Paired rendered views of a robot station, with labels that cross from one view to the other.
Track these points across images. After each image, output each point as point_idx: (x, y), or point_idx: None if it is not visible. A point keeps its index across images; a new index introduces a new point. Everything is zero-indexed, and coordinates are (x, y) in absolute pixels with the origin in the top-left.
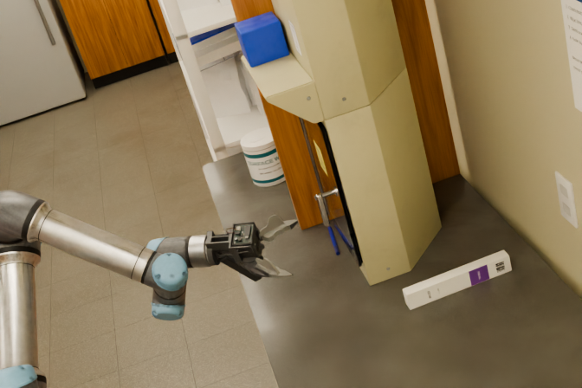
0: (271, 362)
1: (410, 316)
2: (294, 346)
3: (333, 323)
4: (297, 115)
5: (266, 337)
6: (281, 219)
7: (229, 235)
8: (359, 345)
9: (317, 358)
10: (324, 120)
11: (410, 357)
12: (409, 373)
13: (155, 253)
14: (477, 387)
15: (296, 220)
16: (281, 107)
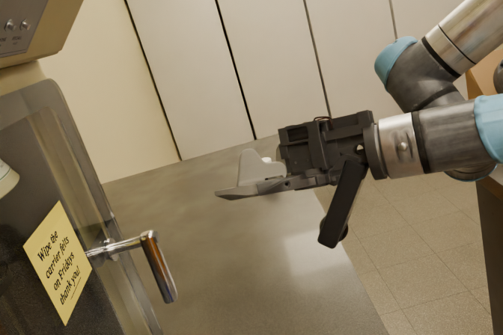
0: (352, 270)
1: (162, 315)
2: (319, 289)
3: (260, 320)
4: (77, 12)
5: (367, 309)
6: (238, 171)
7: (325, 120)
8: (237, 283)
9: (291, 271)
10: (37, 63)
11: (194, 265)
12: (204, 250)
13: (422, 40)
14: (162, 238)
15: (215, 191)
16: None
